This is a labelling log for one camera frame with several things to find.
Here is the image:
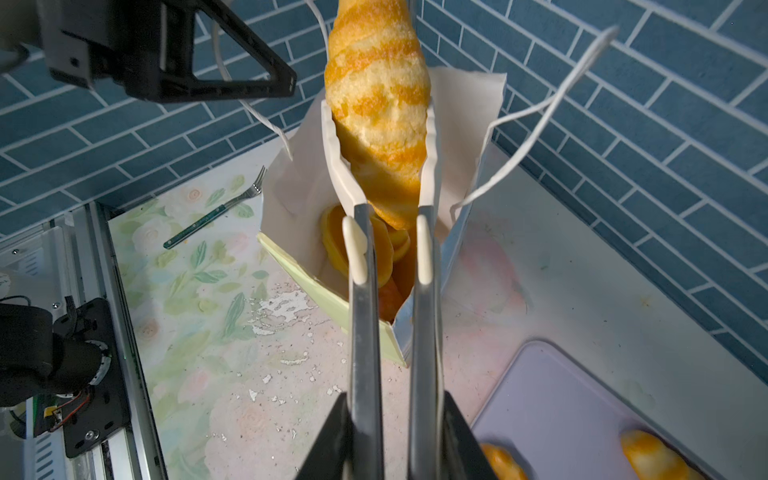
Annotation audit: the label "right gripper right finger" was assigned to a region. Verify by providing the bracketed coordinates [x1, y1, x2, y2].
[442, 391, 497, 480]

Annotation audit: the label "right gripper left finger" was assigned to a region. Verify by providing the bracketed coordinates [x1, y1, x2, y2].
[295, 392, 351, 480]

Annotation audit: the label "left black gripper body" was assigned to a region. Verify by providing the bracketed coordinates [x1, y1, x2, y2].
[36, 1, 204, 102]

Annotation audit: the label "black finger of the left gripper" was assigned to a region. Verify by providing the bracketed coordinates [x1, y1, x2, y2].
[191, 0, 297, 99]

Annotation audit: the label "white metal tongs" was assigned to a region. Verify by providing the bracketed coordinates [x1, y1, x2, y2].
[321, 103, 444, 479]

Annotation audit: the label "large twisted croissant ring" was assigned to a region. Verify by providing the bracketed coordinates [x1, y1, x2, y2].
[479, 442, 530, 480]

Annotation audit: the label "long striped croissant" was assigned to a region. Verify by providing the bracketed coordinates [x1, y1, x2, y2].
[324, 0, 431, 230]

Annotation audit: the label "small yellow egg tart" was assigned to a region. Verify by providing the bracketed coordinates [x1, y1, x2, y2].
[320, 204, 394, 288]

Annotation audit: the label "striped bread roll back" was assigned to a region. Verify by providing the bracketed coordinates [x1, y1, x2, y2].
[620, 430, 704, 480]

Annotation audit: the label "round orange bun half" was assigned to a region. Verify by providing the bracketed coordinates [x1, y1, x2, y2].
[378, 225, 416, 324]

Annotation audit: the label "lilac plastic tray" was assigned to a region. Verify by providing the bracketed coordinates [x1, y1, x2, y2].
[472, 340, 720, 479]

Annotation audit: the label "green handled fork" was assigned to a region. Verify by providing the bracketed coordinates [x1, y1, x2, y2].
[163, 166, 267, 250]

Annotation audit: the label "aluminium front rail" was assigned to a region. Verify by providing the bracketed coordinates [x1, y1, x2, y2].
[1, 202, 167, 479]

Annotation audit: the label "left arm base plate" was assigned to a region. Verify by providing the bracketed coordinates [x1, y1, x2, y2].
[51, 298, 130, 459]

